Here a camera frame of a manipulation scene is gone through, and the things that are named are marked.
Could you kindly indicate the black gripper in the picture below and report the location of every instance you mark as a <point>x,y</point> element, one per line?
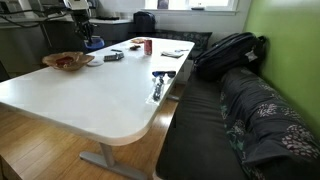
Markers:
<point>82,21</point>

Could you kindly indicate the black backpack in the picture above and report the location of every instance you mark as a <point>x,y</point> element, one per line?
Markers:
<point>230,55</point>

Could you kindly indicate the white framed window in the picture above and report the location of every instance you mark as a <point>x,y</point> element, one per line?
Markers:
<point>191,4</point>

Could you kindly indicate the small device on sill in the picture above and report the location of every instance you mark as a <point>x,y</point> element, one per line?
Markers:
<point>197,8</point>

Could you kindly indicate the white round disc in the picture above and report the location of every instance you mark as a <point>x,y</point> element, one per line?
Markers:
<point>95,62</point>

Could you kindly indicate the dark bench seat cushion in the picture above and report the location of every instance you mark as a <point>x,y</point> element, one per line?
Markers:
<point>196,133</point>

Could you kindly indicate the dark snack packet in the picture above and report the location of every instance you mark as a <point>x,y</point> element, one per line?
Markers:
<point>134,47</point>

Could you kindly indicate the grey table leg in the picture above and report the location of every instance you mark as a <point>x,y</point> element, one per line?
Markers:
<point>108,160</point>

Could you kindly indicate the black sunglasses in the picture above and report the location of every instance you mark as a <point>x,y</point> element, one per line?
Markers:
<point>164,73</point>

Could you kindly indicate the long dark floral cushion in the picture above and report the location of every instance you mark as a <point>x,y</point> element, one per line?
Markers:
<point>266,123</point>

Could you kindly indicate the short dark floral cushion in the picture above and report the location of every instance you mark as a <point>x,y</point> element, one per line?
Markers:
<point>190,41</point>

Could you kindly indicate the white paper sheet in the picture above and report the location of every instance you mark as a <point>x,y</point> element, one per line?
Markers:
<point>172,54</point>

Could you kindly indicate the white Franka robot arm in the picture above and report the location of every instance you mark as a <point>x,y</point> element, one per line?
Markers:
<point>76,4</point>

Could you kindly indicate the clear plastic bag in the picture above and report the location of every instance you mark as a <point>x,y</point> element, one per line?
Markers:
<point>156,91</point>

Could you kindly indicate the grey calculator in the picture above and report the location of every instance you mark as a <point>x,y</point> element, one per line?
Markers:
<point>113,57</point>

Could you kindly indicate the brown paper packet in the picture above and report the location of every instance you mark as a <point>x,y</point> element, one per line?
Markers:
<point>137,40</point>

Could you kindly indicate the white long packet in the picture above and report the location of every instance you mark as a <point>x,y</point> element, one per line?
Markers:
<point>181,50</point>

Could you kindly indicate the red soda can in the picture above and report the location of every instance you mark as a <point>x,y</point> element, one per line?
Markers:
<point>148,47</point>

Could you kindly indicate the black marker pen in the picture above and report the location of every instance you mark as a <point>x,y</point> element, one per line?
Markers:
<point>116,50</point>

